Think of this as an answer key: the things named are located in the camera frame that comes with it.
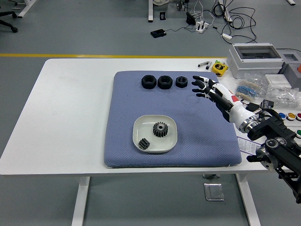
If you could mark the white power strip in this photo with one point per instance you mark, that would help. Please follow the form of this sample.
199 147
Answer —
202 26

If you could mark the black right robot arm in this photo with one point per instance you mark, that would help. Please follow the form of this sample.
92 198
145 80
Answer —
277 134

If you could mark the black charger block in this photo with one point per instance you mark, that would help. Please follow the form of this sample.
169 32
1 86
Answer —
190 18

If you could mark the black power adapter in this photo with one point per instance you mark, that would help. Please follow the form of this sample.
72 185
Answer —
158 33

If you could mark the grey box orange button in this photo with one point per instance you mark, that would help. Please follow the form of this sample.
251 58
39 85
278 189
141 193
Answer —
291 70

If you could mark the black office chair base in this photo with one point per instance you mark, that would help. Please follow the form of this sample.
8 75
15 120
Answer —
7 22

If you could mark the grey clear-lid enclosure box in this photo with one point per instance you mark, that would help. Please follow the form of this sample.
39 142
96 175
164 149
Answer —
247 63

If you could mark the large black hex nut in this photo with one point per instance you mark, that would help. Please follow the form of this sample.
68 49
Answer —
161 85
144 84

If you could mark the large black gear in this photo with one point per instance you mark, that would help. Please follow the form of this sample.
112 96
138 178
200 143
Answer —
162 133

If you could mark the small black gear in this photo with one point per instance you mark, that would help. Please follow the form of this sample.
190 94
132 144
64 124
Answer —
144 144

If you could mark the small white box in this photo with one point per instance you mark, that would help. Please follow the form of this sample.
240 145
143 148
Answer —
275 80

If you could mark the yellow tape measure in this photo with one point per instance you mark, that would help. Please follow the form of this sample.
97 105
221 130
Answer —
219 68

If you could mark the white plug adapter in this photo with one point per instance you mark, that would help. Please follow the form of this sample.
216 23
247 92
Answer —
227 36

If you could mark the purple white label card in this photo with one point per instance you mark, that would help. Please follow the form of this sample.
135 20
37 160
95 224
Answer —
244 144

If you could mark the white table leg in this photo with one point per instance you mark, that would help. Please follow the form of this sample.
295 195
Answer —
250 202
80 202

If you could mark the resistor tape bundle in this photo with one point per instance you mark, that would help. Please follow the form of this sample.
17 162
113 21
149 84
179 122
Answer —
245 90

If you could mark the small black bracket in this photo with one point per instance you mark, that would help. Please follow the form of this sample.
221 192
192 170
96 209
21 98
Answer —
162 16

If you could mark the black circuit module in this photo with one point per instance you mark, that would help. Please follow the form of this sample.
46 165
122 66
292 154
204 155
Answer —
266 104

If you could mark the blue-grey quilted mat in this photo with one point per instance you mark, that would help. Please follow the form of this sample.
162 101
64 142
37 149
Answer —
164 103

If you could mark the silver black marker pen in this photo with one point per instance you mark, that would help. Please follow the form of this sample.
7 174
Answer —
204 63

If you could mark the white square dish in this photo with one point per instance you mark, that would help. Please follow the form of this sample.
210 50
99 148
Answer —
145 129

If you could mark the metal floor plate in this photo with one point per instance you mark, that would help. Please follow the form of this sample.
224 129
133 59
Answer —
214 191

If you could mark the white desk leg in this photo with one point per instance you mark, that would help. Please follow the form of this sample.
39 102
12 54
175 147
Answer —
150 10

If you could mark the white desk foot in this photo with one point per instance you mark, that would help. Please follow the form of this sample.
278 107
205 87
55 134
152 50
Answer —
227 14
26 8

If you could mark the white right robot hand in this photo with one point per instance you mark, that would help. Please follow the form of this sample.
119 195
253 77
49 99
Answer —
237 110

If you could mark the small black hex nut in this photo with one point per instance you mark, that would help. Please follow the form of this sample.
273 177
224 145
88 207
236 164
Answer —
178 84

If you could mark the grey blue-yellow-red button box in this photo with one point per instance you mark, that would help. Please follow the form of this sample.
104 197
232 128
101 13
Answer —
291 115

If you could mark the clear plastic bag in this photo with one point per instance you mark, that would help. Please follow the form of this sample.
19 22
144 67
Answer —
282 96

